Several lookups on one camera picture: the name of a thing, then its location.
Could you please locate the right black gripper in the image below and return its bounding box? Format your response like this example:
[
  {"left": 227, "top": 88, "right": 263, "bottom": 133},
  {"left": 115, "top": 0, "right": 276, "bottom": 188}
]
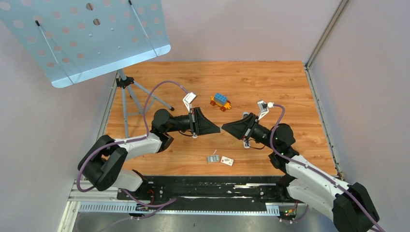
[{"left": 222, "top": 113, "right": 278, "bottom": 151}]

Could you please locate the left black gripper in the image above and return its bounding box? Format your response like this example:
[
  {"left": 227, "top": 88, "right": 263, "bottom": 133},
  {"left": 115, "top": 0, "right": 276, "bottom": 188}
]
[{"left": 166, "top": 108, "right": 220, "bottom": 136}]

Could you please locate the white staple box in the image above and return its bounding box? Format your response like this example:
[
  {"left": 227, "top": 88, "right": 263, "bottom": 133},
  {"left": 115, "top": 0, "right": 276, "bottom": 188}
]
[{"left": 220, "top": 156, "right": 234, "bottom": 166}]

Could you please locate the grey white stapler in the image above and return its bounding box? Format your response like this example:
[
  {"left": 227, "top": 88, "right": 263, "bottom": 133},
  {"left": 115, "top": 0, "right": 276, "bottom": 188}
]
[{"left": 242, "top": 112, "right": 250, "bottom": 149}]

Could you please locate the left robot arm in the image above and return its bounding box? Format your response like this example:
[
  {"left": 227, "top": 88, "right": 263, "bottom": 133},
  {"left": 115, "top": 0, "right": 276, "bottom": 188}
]
[{"left": 77, "top": 107, "right": 220, "bottom": 200}]

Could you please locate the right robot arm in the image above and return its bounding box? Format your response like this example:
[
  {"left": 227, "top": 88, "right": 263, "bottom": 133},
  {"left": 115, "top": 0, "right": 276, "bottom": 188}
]
[{"left": 222, "top": 113, "right": 380, "bottom": 232}]

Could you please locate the toy brick car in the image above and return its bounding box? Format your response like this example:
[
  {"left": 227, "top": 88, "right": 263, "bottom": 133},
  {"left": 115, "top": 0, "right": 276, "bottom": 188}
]
[{"left": 210, "top": 93, "right": 232, "bottom": 112}]

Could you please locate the blue perforated music stand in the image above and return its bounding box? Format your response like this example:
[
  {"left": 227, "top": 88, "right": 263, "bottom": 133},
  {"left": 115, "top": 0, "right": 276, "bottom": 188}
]
[{"left": 0, "top": 0, "right": 171, "bottom": 137}]

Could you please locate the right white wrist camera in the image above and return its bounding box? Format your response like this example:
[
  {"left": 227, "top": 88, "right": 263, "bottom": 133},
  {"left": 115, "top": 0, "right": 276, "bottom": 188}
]
[{"left": 257, "top": 100, "right": 274, "bottom": 120}]

